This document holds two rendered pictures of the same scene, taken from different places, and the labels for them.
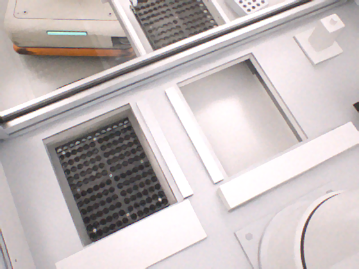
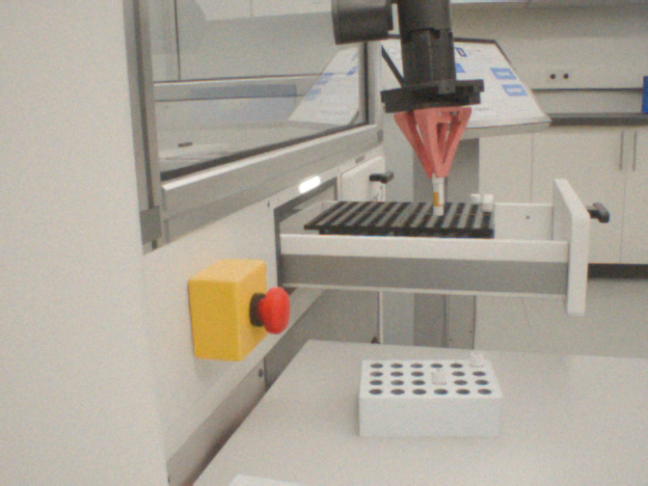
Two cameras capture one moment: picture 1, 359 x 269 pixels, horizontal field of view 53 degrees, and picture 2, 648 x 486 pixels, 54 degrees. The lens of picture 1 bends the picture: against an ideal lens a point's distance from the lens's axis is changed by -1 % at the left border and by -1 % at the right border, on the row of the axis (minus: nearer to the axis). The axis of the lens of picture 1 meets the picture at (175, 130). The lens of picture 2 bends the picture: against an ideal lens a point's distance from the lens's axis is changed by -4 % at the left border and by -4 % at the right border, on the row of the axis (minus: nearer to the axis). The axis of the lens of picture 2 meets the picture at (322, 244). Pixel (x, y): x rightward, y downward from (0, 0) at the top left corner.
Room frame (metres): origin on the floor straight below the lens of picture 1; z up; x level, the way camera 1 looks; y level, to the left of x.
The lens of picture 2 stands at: (1.16, -0.63, 1.05)
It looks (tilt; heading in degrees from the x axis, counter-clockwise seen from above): 13 degrees down; 137
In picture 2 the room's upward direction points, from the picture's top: 2 degrees counter-clockwise
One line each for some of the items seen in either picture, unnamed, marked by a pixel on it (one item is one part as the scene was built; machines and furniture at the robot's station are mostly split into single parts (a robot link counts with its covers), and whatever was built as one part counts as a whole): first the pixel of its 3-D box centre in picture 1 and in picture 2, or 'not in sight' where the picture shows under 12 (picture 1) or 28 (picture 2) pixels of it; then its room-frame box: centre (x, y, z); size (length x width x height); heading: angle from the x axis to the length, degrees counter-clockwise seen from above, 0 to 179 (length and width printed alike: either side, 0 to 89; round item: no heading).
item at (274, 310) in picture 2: not in sight; (270, 310); (0.74, -0.29, 0.88); 0.04 x 0.03 x 0.04; 121
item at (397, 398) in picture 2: not in sight; (427, 396); (0.82, -0.18, 0.78); 0.12 x 0.08 x 0.04; 41
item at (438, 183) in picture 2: not in sight; (438, 194); (0.73, -0.04, 0.94); 0.01 x 0.01 x 0.05
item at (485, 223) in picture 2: not in sight; (486, 216); (0.71, 0.08, 0.90); 0.18 x 0.02 x 0.01; 121
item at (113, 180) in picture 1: (112, 179); not in sight; (0.19, 0.13, 0.87); 0.22 x 0.18 x 0.06; 31
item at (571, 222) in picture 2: not in sight; (566, 237); (0.80, 0.13, 0.87); 0.29 x 0.02 x 0.11; 121
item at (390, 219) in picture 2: not in sight; (406, 237); (0.62, 0.02, 0.87); 0.22 x 0.18 x 0.06; 31
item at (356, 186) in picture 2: not in sight; (365, 195); (0.36, 0.23, 0.87); 0.29 x 0.02 x 0.11; 121
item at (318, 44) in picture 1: (325, 32); not in sight; (0.55, -0.32, 1.00); 0.09 x 0.08 x 0.10; 31
